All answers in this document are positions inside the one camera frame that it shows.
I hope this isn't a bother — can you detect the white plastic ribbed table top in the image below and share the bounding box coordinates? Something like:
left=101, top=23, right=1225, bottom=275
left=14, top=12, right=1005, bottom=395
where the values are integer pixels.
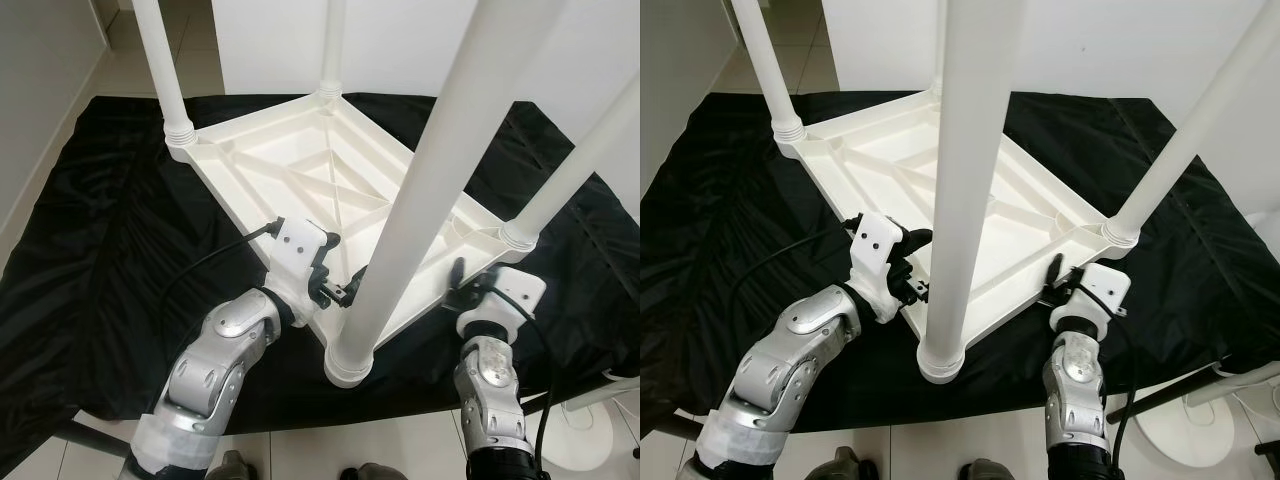
left=165, top=90, right=541, bottom=386
left=775, top=85, right=1141, bottom=379

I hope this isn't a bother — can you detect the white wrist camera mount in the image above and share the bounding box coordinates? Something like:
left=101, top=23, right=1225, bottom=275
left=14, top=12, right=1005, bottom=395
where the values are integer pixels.
left=262, top=218, right=331, bottom=311
left=455, top=267, right=548, bottom=341
left=1050, top=262, right=1133, bottom=336
left=848, top=212, right=911, bottom=306

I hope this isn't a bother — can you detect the black table cloth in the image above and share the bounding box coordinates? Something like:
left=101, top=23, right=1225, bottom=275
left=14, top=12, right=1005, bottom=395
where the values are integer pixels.
left=0, top=92, right=641, bottom=441
left=640, top=92, right=1280, bottom=436

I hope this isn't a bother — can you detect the white tapered plastic table leg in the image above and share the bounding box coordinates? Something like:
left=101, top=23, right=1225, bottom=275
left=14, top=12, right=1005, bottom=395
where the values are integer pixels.
left=318, top=0, right=348, bottom=101
left=930, top=0, right=950, bottom=96
left=130, top=0, right=198, bottom=149
left=730, top=0, right=806, bottom=141
left=322, top=0, right=566, bottom=389
left=498, top=75, right=641, bottom=251
left=917, top=0, right=1031, bottom=386
left=1100, top=10, right=1280, bottom=249

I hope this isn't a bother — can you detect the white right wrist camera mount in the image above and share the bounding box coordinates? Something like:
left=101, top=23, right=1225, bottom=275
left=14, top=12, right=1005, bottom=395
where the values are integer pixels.
left=455, top=267, right=548, bottom=341
left=1050, top=262, right=1133, bottom=336

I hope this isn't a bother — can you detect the white round stand base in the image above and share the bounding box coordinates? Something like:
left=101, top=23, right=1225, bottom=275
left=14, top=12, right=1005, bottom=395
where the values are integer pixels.
left=550, top=375, right=641, bottom=473
left=1135, top=365, right=1280, bottom=471

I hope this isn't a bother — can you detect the grey robot left foot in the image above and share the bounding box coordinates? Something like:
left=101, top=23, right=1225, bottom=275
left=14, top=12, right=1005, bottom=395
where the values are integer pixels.
left=215, top=450, right=256, bottom=480
left=815, top=450, right=881, bottom=480

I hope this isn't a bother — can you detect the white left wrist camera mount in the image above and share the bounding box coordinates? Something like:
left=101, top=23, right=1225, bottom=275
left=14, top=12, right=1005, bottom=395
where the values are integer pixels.
left=262, top=218, right=331, bottom=311
left=848, top=212, right=911, bottom=306

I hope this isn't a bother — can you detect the black metal frame bar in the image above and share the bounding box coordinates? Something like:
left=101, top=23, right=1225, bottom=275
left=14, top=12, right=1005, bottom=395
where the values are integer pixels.
left=530, top=380, right=613, bottom=421
left=1105, top=365, right=1231, bottom=421
left=55, top=425, right=126, bottom=461

